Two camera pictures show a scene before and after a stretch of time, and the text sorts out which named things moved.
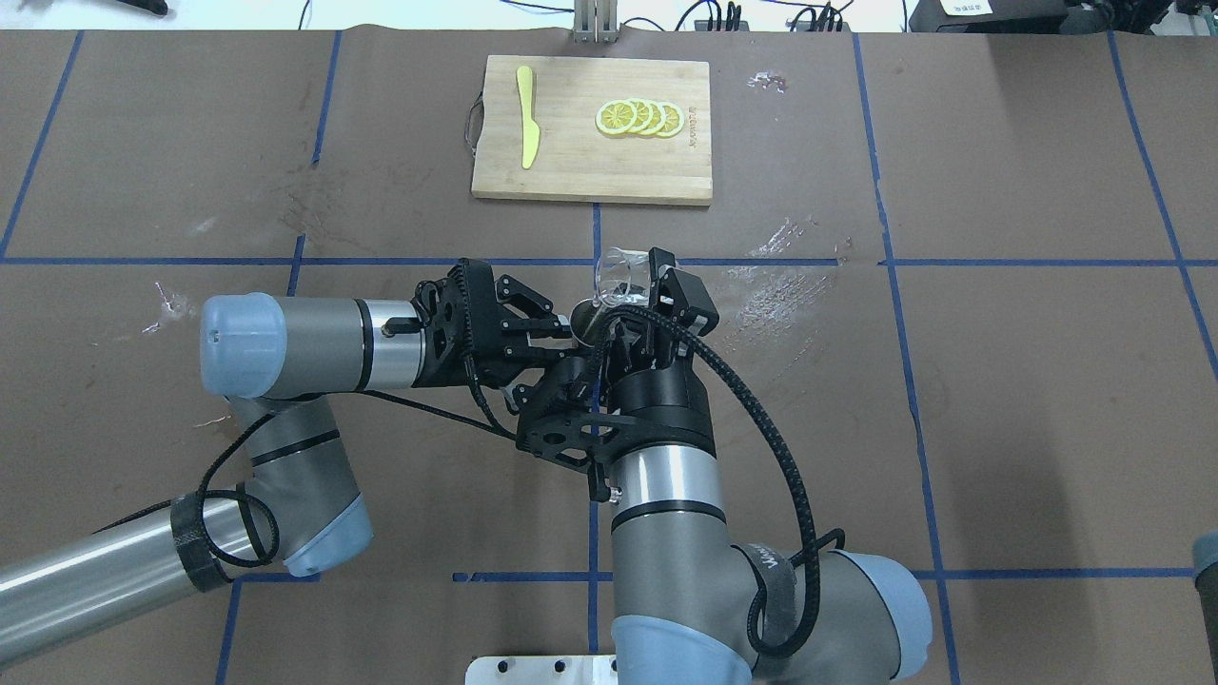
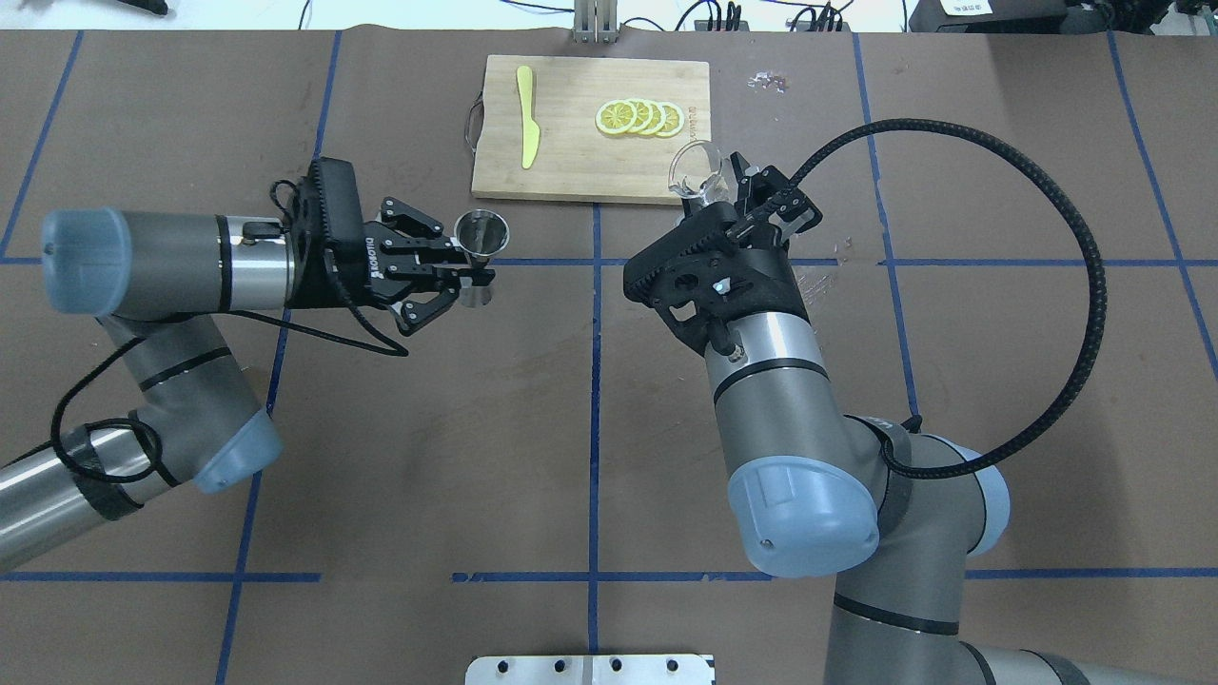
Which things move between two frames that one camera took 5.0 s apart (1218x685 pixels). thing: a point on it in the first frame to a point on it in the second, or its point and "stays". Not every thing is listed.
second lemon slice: [644, 116] stays
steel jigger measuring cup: [584, 321] to [481, 234]
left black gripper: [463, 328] to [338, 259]
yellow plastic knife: [531, 130] stays
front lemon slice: [616, 118] stays
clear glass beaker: [622, 279] to [697, 169]
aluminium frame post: [595, 21] stays
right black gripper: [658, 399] to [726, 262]
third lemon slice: [658, 118] stays
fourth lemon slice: [674, 121] stays
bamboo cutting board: [573, 160] stays
